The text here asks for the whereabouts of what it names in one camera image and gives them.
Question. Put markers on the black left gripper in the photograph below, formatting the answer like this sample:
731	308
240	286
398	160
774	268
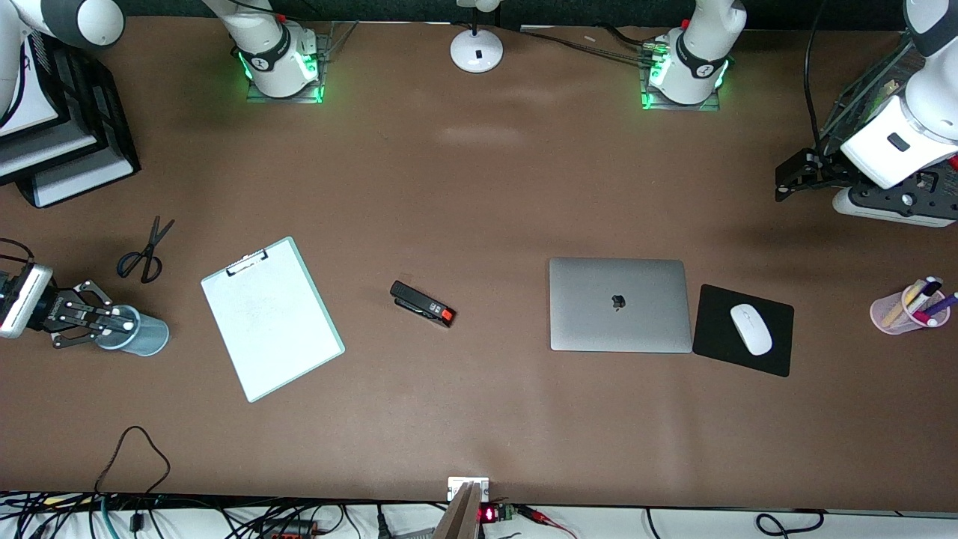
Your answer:
822	169

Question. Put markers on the silver laptop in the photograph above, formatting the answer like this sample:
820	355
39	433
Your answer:
599	322

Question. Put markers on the black document tray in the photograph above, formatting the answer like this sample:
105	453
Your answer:
90	150

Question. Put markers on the wooden bar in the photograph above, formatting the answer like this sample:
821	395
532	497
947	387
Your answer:
458	516

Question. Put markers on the small white box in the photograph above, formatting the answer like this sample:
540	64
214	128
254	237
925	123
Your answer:
458	485

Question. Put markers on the beige eraser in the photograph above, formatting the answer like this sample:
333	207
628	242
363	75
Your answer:
892	88

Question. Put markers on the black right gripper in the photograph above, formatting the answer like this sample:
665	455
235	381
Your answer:
55	308

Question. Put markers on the black stapler red tip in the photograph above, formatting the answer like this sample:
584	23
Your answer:
419	302

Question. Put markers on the tan wooden pencil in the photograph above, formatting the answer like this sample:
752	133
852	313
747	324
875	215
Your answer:
898	305

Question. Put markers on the black mouse pad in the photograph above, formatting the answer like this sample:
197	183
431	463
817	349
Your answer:
778	352

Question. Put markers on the pink translucent pen cup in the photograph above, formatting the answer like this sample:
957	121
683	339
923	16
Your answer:
887	318

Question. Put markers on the white computer mouse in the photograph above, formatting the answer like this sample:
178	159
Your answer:
751	329

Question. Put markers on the light blue mesh cup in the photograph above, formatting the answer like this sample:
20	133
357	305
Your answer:
153	338

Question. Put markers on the purple marker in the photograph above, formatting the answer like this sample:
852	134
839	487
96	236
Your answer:
944	303

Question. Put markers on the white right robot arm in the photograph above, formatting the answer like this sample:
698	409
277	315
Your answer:
281	78

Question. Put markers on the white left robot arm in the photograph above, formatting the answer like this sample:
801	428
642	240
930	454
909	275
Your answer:
876	153

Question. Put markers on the pink marker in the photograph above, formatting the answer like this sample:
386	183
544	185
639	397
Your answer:
926	320

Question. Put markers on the circuit board red display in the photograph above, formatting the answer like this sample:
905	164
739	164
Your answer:
494	513

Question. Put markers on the white marker dark cap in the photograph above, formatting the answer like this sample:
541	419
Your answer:
926	290

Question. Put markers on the white round lamp base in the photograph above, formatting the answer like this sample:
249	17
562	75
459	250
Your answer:
476	52

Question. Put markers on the pale green clipboard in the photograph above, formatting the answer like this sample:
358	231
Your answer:
269	322

